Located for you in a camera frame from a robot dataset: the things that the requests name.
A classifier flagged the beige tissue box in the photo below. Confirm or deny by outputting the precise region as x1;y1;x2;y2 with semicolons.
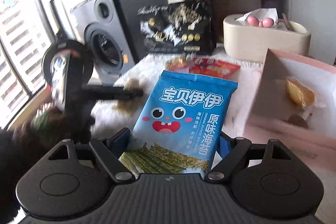
223;9;311;62

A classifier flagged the pink open box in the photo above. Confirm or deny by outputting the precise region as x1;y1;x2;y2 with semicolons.
243;48;336;159

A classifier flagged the grey speaker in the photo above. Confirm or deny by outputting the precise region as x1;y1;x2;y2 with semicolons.
71;0;135;85

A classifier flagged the blue seaweed snack bag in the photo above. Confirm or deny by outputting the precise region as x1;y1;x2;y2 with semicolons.
120;71;238;176

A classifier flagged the black plum snack bag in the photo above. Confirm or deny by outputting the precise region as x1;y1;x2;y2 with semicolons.
137;1;215;55

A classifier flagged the pink packet with yellow eggs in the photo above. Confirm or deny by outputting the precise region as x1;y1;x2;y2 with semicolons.
285;78;315;110

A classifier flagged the small biscuit ball packet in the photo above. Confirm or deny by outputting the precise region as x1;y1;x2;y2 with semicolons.
165;56;192;73

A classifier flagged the red snack packet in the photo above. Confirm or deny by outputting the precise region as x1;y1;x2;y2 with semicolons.
188;57;240;79

